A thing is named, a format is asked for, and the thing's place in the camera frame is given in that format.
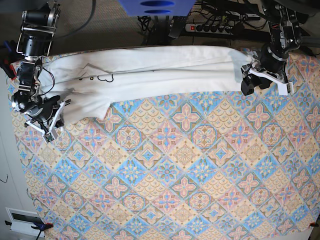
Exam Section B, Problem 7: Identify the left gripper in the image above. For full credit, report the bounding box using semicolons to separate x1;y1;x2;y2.
241;46;288;96

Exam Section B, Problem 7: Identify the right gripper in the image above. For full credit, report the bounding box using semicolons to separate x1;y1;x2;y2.
23;95;71;129

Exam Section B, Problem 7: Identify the white printed T-shirt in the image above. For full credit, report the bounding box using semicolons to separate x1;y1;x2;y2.
39;45;252;123

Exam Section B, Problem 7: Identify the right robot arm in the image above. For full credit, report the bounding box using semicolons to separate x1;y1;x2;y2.
11;5;259;131

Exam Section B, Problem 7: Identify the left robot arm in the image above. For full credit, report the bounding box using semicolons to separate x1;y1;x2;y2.
241;0;320;89

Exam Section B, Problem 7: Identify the white power strip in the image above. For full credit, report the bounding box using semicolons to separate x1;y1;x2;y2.
185;23;233;35

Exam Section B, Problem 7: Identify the red black table clamp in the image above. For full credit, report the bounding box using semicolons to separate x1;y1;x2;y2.
0;40;17;80

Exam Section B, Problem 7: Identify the patterned tablecloth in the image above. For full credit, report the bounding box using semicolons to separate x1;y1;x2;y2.
11;53;320;240

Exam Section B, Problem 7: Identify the blue orange spring clamp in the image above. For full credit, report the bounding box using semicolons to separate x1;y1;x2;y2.
4;219;54;232

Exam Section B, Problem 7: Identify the blue plastic bin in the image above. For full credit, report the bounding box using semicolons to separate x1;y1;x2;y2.
118;0;196;17

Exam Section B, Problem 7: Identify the orange clamp at right edge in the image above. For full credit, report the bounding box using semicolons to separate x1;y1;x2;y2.
309;222;320;228

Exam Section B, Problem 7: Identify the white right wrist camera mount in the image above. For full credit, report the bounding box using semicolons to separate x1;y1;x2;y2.
24;95;71;144

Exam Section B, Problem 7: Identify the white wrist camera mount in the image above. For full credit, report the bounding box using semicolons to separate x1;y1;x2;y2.
242;67;295;96
24;95;71;144

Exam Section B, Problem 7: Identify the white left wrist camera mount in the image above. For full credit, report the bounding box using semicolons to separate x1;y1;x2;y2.
242;67;295;96

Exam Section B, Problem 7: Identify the white wall socket box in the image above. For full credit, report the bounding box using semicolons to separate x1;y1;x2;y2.
4;207;45;240

